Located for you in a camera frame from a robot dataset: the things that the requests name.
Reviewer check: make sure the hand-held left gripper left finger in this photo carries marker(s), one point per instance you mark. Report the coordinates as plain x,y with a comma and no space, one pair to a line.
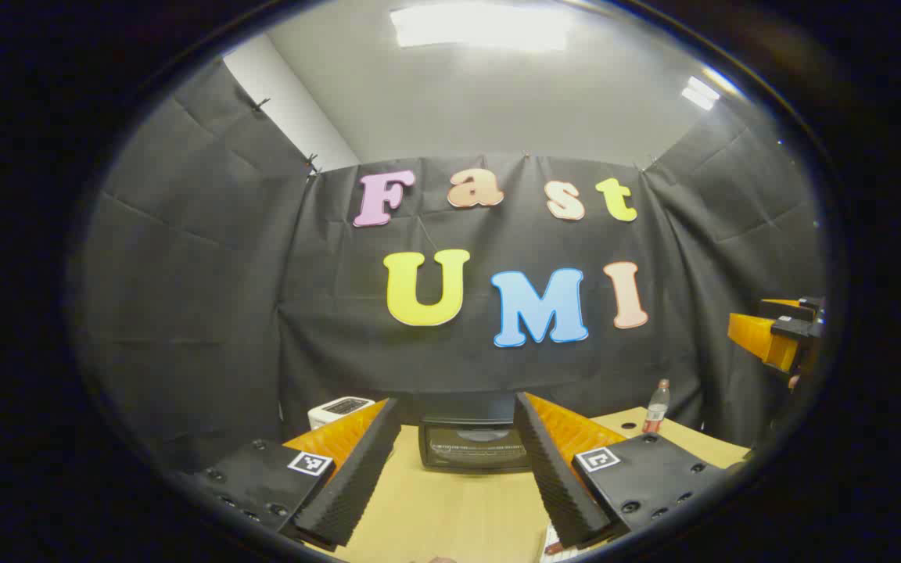
357,485

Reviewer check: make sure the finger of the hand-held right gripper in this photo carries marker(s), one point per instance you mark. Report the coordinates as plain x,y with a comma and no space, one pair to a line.
763,340
802,306

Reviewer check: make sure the white toaster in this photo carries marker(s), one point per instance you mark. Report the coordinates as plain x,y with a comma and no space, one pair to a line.
337,410

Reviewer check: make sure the small ceiling light panel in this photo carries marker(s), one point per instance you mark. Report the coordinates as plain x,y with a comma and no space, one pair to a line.
701,92

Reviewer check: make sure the large ceiling light panel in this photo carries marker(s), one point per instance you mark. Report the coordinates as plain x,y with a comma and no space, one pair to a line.
482,25

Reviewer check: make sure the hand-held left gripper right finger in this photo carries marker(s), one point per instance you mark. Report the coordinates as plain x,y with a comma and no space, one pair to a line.
556,485

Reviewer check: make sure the black electric oven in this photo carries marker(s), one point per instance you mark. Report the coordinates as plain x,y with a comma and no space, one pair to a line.
474,450

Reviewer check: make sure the clear red-label water bottle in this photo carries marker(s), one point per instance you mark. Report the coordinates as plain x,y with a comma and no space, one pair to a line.
656,410

